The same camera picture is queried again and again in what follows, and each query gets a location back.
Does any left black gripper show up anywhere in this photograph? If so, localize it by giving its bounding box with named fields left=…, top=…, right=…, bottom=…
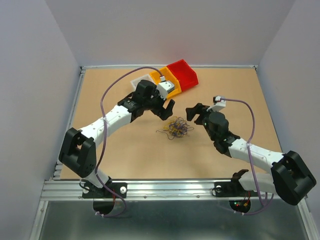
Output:
left=143, top=85, right=175, bottom=121

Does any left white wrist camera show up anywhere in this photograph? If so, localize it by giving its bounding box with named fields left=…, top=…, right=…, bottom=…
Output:
left=156, top=76, right=175, bottom=100

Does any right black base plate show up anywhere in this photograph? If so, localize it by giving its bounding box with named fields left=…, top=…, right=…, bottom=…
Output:
left=211, top=181, right=258, bottom=198

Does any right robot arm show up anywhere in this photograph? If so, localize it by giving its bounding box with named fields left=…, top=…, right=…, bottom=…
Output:
left=185, top=103, right=317, bottom=206

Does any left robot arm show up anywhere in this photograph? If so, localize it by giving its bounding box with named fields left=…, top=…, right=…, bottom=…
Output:
left=58, top=79, right=175, bottom=198

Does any aluminium left side rail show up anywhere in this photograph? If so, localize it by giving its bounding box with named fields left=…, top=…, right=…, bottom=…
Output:
left=50, top=67, right=86, bottom=181

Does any aluminium back rail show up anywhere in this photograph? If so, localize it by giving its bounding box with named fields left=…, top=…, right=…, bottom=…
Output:
left=79, top=64, right=258, bottom=71

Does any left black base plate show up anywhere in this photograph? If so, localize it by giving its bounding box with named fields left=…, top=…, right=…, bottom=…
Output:
left=81, top=181, right=128, bottom=200

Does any red plastic bin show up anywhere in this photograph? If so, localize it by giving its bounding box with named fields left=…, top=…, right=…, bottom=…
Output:
left=167, top=59, right=199, bottom=92

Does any yellow plastic bin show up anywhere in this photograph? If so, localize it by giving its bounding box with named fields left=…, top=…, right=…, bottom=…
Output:
left=149, top=66, right=182, bottom=99

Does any aluminium rail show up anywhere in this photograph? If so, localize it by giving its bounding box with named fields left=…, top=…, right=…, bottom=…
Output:
left=79, top=64, right=258, bottom=71
left=40, top=178, right=230, bottom=202
left=50, top=67, right=86, bottom=181

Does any aluminium front rail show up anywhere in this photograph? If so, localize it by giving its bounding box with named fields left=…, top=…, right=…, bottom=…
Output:
left=40, top=178, right=230, bottom=202

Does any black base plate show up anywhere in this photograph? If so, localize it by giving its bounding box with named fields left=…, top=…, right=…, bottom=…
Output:
left=211, top=181, right=258, bottom=198
left=81, top=181, right=128, bottom=200

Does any white plastic bin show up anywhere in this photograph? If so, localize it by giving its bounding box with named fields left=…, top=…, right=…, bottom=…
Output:
left=130, top=74, right=155, bottom=91

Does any wire bundle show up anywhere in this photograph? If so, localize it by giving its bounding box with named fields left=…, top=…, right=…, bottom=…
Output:
left=155, top=115, right=195, bottom=141

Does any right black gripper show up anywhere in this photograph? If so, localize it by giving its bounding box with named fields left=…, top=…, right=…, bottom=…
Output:
left=185, top=102, right=220, bottom=141

